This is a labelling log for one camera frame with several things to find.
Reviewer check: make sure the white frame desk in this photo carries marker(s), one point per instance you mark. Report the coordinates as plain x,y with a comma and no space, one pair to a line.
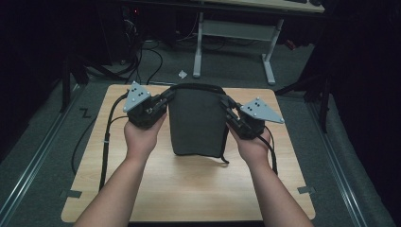
236,30

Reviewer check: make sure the person's right hand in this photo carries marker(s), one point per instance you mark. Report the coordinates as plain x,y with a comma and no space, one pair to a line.
255,149

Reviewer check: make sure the person's left hand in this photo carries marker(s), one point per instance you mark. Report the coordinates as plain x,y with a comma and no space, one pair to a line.
140,142

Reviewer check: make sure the grey and yellow cloth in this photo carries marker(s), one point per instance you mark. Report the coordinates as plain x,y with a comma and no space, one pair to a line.
197,123

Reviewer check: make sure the grey tape piece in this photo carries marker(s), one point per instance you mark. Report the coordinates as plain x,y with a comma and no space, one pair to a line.
71,194
305,189

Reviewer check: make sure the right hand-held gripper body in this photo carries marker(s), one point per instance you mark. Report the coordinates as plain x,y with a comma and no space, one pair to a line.
252,126

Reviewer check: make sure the white paper scrap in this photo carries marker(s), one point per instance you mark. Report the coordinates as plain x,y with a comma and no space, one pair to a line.
182,74

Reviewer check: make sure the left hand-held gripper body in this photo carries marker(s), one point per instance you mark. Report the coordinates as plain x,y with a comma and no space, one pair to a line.
145,110

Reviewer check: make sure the black metal stand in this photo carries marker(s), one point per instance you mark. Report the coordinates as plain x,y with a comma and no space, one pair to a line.
323,104
65,85

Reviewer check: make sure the metal floor rail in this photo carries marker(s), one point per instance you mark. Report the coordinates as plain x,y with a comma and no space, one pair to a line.
34,157
334,164

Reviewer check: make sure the small red object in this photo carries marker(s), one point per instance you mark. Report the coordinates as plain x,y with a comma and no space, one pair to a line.
290,44

